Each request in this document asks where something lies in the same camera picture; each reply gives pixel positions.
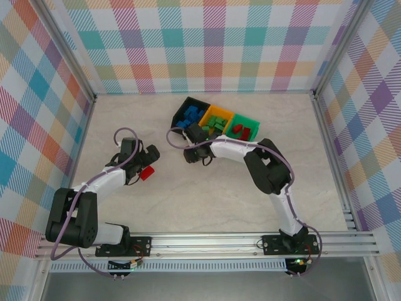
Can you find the blue lego brick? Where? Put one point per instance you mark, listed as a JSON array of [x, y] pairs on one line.
[[180, 124], [190, 110], [197, 117], [191, 115], [187, 120]]

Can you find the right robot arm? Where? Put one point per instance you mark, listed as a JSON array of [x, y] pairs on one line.
[[232, 150]]

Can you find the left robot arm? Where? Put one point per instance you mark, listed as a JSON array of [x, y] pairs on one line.
[[106, 182]]

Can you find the orange plastic bin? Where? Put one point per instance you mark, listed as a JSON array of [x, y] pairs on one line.
[[223, 113]]

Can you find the green plastic bin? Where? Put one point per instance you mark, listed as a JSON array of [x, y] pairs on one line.
[[250, 121]]

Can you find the black plastic bin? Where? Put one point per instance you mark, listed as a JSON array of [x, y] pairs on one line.
[[184, 105]]

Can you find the aluminium side rail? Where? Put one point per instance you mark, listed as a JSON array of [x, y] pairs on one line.
[[77, 163], [332, 156]]

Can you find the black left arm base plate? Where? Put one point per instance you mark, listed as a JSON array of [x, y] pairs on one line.
[[142, 246]]

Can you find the aluminium mounting rail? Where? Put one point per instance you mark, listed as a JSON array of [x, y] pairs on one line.
[[203, 244]]

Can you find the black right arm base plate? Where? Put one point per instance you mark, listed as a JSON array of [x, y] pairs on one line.
[[272, 245]]

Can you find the aluminium frame post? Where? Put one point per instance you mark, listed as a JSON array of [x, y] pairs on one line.
[[66, 47], [340, 47]]

